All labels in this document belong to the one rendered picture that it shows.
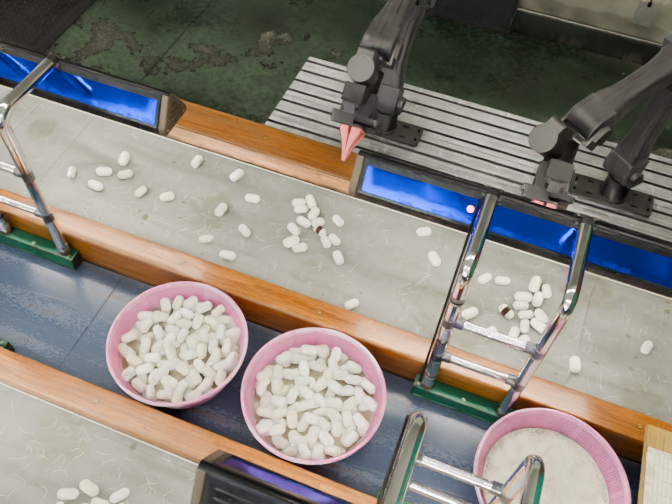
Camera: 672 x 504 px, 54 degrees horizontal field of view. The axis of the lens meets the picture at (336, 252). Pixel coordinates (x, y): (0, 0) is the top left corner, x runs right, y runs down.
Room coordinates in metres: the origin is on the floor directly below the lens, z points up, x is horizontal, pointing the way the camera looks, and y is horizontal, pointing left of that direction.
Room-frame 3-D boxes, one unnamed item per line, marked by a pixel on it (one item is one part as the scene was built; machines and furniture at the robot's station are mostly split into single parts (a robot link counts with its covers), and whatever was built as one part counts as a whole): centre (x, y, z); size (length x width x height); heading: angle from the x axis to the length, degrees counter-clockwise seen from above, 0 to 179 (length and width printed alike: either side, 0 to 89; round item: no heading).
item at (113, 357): (0.59, 0.29, 0.72); 0.27 x 0.27 x 0.10
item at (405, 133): (1.31, -0.11, 0.71); 0.20 x 0.07 x 0.08; 72
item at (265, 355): (0.51, 0.02, 0.72); 0.27 x 0.27 x 0.10
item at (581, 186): (1.13, -0.68, 0.71); 0.20 x 0.07 x 0.08; 72
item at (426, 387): (0.62, -0.29, 0.90); 0.20 x 0.19 x 0.45; 72
